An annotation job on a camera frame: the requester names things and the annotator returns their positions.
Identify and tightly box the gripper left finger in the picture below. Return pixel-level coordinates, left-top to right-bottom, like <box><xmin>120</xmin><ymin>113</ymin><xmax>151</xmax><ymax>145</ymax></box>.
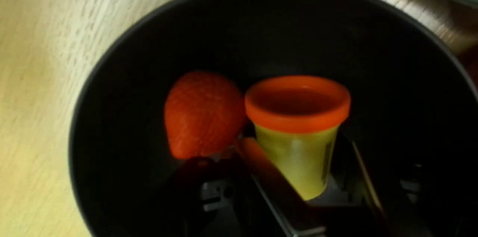
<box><xmin>160</xmin><ymin>137</ymin><xmax>326</xmax><ymax>237</ymax></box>

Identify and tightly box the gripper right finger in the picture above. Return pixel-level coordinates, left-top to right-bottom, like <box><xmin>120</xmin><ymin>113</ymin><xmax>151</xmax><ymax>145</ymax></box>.
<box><xmin>336</xmin><ymin>132</ymin><xmax>478</xmax><ymax>237</ymax></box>

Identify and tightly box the black bowl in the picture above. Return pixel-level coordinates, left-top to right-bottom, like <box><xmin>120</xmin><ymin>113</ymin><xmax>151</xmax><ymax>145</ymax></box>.
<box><xmin>68</xmin><ymin>0</ymin><xmax>478</xmax><ymax>237</ymax></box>

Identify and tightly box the yellow tub with orange lid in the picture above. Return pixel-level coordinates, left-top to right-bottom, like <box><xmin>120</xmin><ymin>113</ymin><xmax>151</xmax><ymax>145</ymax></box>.
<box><xmin>245</xmin><ymin>75</ymin><xmax>351</xmax><ymax>201</ymax></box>

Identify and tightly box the red toy strawberry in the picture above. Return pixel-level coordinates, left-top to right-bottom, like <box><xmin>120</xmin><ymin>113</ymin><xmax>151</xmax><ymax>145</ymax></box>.
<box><xmin>164</xmin><ymin>71</ymin><xmax>247</xmax><ymax>160</ymax></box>

